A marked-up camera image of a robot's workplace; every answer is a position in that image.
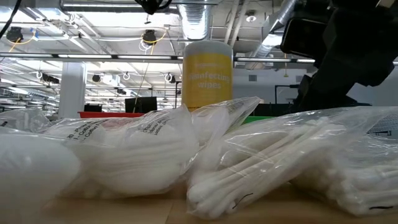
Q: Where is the black hanging cable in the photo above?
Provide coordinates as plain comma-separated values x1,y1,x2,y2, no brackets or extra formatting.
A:
0,0,22,40

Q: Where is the black monitor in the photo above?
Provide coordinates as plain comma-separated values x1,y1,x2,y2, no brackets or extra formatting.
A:
124,96,158,113

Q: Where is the red plastic mesh basket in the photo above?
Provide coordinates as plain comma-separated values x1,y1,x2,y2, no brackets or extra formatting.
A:
77,111,147,119

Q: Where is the white square pillar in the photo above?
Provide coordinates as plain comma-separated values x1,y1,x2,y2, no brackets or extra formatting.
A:
58,61,87,119

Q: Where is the yellow disinfecting wipes canister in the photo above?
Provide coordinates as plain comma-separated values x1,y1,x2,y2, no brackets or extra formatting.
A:
182,39,234,112

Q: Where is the cotton pack bag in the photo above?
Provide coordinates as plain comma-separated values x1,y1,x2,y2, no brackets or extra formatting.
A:
0,107,83,220
43,105,201,200

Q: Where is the black ceiling-mounted device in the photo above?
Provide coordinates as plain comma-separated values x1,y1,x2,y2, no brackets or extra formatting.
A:
142,29,157,44
6,26,24,43

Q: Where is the silver ventilation duct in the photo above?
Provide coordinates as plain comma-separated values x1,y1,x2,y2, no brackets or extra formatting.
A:
245,0,299,60
178,0,212,41

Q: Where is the green plastic mesh basket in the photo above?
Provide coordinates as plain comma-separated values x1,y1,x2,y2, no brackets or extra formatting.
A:
241,115,278,125

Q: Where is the black metal stand frame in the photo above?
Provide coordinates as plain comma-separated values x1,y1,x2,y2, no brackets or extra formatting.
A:
275,84,300,105

